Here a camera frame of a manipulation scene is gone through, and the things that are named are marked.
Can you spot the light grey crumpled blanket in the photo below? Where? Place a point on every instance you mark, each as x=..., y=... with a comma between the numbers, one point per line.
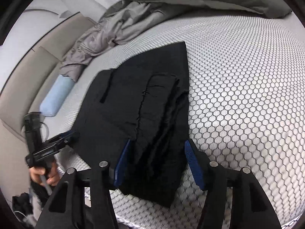
x=114, y=28

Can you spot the person's left hand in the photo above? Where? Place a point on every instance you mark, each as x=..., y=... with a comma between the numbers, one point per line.
x=38, y=175

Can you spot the light blue pillow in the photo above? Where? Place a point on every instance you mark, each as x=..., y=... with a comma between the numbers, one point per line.
x=56, y=95

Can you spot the white honeycomb mattress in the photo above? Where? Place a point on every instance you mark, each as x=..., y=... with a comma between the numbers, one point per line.
x=238, y=88

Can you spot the beige padded headboard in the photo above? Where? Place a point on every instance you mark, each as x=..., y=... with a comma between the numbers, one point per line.
x=35, y=64

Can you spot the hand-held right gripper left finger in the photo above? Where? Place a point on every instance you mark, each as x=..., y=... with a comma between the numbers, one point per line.
x=122, y=163

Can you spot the black and white cloth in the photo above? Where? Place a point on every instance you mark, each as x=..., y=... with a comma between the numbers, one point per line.
x=35, y=198

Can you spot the black pants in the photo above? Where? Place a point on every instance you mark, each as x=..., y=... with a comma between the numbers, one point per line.
x=143, y=100

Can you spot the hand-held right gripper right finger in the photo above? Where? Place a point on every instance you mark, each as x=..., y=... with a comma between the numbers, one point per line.
x=194, y=164

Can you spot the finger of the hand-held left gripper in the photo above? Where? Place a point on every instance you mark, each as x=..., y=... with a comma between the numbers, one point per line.
x=63, y=138

